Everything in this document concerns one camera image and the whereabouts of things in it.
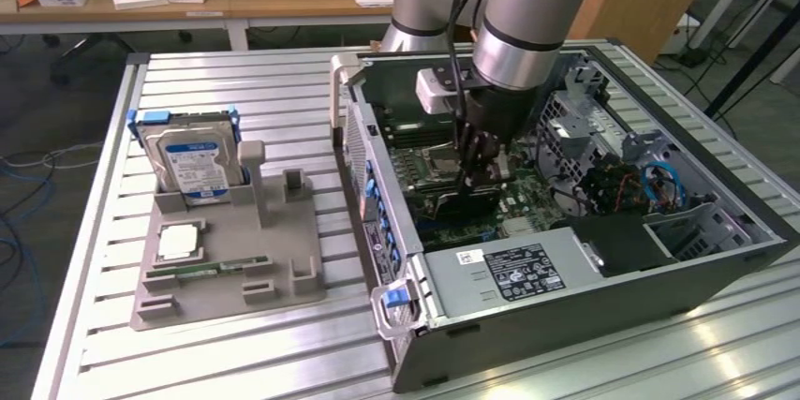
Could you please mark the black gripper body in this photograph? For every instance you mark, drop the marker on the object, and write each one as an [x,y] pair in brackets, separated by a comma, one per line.
[500,112]

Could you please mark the graphics card with metal bracket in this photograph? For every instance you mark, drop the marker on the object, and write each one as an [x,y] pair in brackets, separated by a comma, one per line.
[456,203]

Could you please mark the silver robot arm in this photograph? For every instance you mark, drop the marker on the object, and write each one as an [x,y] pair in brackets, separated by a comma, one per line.
[525,11]

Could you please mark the CPU socket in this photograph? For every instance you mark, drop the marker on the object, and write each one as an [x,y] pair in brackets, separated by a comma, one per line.
[440,161]

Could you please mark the green motherboard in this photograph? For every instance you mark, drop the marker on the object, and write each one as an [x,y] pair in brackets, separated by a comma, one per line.
[525,198]

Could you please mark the silver chipset heatsink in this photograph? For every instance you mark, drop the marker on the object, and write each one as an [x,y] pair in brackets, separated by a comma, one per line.
[519,228]

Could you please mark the grey power supply unit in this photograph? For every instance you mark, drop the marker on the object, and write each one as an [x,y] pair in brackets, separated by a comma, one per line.
[463,287]

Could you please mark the blue case latch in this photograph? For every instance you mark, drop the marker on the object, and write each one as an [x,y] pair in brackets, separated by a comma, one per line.
[393,299]

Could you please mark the wooden cabinet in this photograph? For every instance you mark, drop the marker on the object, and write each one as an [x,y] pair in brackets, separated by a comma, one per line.
[644,6]

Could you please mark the grey disk bay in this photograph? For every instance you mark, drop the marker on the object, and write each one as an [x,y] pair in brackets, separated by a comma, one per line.
[687,236]

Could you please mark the open grey PC case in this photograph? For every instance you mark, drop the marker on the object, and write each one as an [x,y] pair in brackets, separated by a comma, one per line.
[563,325]

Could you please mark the grey plastic parts rack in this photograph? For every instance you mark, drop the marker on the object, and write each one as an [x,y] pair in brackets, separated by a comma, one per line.
[249,241]

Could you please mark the black tripod leg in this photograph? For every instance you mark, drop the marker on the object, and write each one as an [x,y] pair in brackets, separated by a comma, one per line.
[749,54]

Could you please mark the hard disk with blue carrier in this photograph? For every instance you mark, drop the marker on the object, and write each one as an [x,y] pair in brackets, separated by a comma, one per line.
[193,166]

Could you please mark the green RAM stick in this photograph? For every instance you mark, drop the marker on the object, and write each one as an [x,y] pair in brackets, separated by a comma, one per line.
[205,266]

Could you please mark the silver CPU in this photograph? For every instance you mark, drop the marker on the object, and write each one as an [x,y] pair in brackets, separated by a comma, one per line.
[176,243]

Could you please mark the black office chair base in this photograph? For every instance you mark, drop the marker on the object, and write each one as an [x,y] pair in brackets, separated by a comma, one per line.
[81,46]

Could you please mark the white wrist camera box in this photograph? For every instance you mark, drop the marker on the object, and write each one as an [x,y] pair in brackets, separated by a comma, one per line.
[437,91]

